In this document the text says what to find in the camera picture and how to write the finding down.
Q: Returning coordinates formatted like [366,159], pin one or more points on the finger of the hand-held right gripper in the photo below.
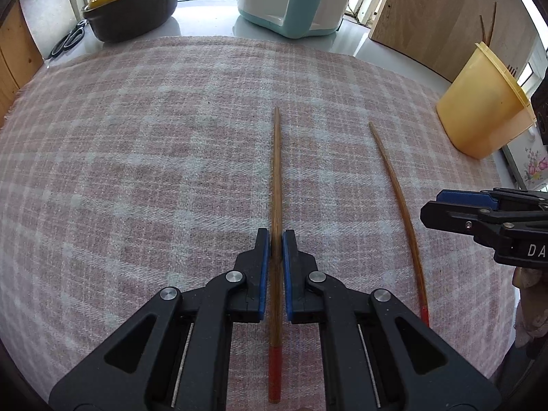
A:
[464,197]
[449,216]

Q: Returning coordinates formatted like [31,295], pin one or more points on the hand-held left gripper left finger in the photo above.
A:
[263,274]

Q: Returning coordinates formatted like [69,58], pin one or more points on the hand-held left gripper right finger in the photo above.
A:
[289,274]

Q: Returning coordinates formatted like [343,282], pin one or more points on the yellow plastic container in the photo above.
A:
[479,107]

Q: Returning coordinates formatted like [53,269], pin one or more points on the person's right hand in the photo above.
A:
[524,278]

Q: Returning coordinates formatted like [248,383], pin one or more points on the floral white rice cooker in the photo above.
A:
[533,162]

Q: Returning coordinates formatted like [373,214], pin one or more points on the pink plaid cloth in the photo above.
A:
[150,158]

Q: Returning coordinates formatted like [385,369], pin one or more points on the light wooden board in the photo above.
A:
[428,17]

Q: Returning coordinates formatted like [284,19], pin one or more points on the white and teal electric cooker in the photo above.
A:
[265,0]

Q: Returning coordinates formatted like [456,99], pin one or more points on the black pot with yellow lid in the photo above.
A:
[128,13]

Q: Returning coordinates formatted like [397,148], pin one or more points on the knotty pine wooden board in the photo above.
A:
[17,51]

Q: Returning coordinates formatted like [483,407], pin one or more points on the white cutting board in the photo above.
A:
[47,13]

